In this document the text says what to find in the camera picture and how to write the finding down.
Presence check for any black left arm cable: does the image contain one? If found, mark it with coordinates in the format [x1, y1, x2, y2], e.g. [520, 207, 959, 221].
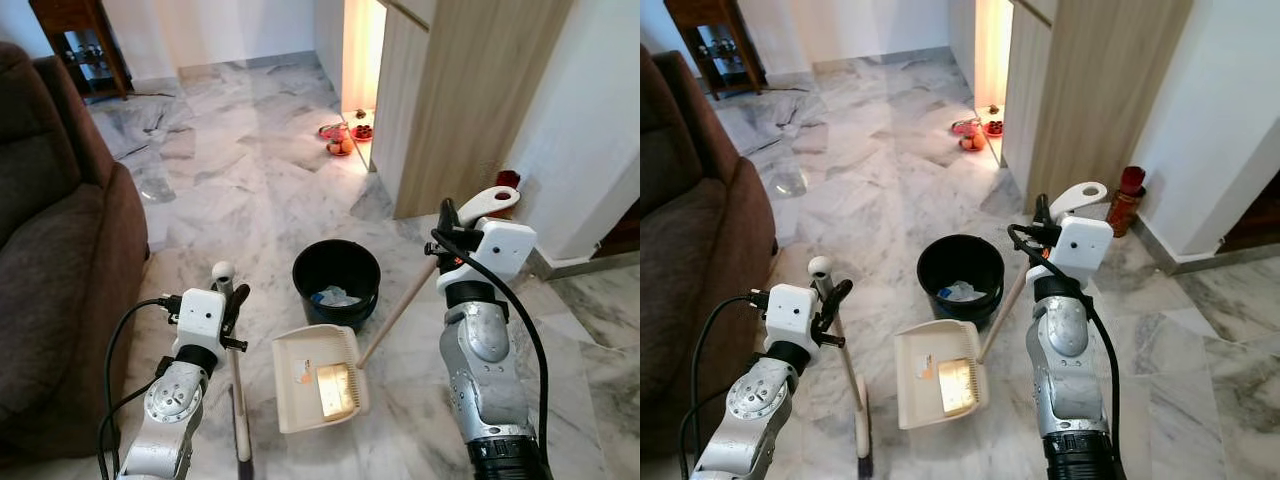
[97, 293, 183, 480]
[678, 288, 771, 480]

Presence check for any beige long-handled dustpan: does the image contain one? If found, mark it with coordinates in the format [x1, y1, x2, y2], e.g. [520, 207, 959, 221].
[893, 181, 1110, 431]
[271, 185, 522, 435]

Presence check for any dark brown fabric sofa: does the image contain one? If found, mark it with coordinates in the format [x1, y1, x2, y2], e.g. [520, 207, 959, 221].
[640, 45, 778, 456]
[0, 40, 151, 466]

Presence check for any dark wooden side table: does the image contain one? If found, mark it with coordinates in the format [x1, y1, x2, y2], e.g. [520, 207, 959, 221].
[28, 0, 131, 103]
[663, 0, 766, 101]

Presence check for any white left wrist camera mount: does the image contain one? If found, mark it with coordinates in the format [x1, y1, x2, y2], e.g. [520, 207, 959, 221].
[174, 289, 229, 353]
[764, 284, 821, 349]

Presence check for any red plate of oranges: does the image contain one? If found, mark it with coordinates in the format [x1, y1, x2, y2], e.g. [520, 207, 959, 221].
[317, 120, 357, 159]
[950, 118, 989, 153]

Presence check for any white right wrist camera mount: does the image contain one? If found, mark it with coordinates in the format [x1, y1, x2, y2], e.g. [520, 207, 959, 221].
[436, 219, 539, 297]
[1028, 214, 1115, 287]

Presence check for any round black waste bin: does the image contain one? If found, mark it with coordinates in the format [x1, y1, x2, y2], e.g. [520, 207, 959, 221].
[292, 239, 382, 331]
[916, 234, 1006, 323]

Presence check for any light wood cabinet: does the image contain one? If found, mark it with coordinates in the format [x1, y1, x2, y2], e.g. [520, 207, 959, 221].
[1000, 0, 1196, 213]
[370, 0, 577, 221]

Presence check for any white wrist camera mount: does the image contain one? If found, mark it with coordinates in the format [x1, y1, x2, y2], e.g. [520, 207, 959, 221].
[1028, 214, 1115, 287]
[764, 284, 821, 349]
[436, 219, 539, 297]
[174, 289, 229, 353]

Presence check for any red-lidded brown jar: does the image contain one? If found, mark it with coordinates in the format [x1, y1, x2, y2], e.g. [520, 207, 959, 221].
[488, 169, 522, 219]
[1105, 165, 1148, 239]

